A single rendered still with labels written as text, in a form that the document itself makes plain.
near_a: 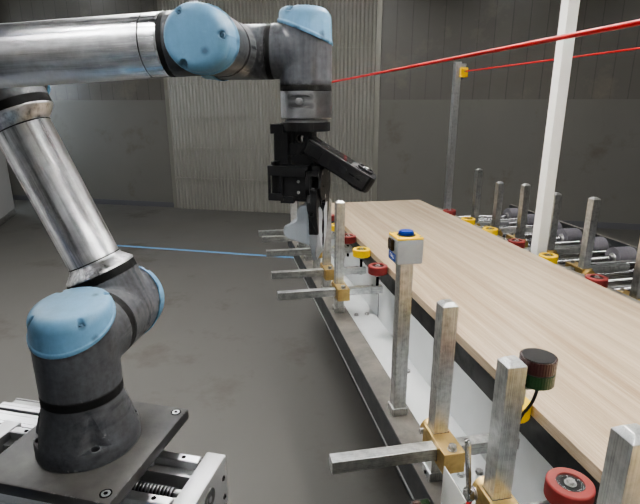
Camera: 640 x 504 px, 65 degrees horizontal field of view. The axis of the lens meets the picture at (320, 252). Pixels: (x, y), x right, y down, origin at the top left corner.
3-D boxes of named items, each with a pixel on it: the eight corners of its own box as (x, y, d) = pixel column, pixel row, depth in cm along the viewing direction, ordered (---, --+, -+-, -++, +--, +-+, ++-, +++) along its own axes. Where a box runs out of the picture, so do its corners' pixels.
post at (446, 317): (429, 494, 118) (443, 304, 104) (423, 483, 121) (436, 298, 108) (443, 491, 119) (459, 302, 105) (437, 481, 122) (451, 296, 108)
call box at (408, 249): (396, 268, 127) (397, 238, 125) (387, 260, 134) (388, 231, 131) (422, 266, 128) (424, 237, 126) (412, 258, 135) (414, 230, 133)
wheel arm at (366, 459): (332, 478, 107) (332, 462, 105) (328, 468, 110) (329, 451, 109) (518, 452, 115) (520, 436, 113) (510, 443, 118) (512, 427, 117)
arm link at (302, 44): (278, 13, 74) (335, 12, 73) (279, 91, 77) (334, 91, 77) (267, 3, 67) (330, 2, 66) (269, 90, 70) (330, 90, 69)
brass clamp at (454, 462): (440, 475, 108) (441, 455, 106) (416, 436, 120) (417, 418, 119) (466, 471, 109) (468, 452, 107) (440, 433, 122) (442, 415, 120)
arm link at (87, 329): (17, 403, 71) (0, 314, 67) (72, 357, 83) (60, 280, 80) (98, 408, 69) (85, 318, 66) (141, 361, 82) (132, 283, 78)
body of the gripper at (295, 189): (282, 196, 83) (281, 120, 79) (334, 198, 81) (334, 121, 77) (267, 205, 75) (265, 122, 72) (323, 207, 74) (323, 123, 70)
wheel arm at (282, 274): (272, 281, 224) (271, 272, 223) (271, 278, 227) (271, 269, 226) (366, 275, 232) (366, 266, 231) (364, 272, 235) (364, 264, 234)
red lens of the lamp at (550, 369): (531, 378, 81) (533, 366, 81) (510, 361, 87) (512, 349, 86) (564, 375, 82) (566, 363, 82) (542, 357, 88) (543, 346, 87)
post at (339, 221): (335, 313, 211) (336, 201, 198) (333, 310, 215) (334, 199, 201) (343, 313, 212) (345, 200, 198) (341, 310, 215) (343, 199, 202)
